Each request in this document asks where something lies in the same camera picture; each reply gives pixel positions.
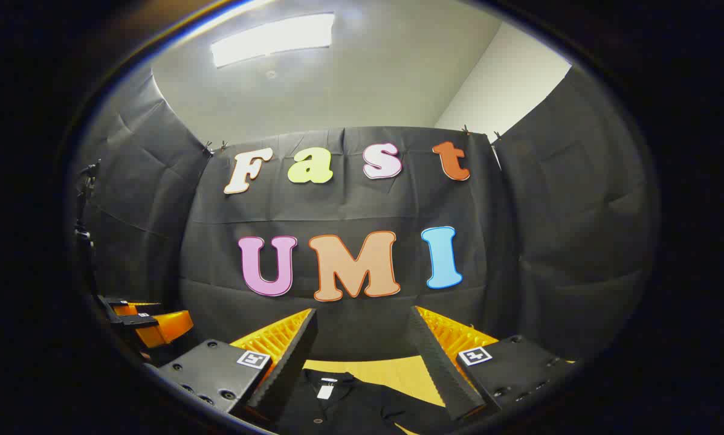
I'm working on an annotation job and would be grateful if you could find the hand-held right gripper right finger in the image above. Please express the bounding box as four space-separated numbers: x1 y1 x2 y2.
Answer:
407 305 580 422

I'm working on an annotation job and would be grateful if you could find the black backdrop cloth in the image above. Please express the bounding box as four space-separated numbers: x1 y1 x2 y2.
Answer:
72 63 662 387

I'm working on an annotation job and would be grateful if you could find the black button jacket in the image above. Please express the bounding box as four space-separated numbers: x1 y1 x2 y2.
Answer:
265 369 459 435

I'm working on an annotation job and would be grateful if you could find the rectangular ceiling light panel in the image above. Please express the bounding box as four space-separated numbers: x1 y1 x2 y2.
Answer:
210 12 336 68

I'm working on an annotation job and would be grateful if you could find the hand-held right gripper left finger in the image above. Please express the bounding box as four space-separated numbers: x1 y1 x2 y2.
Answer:
157 307 319 424

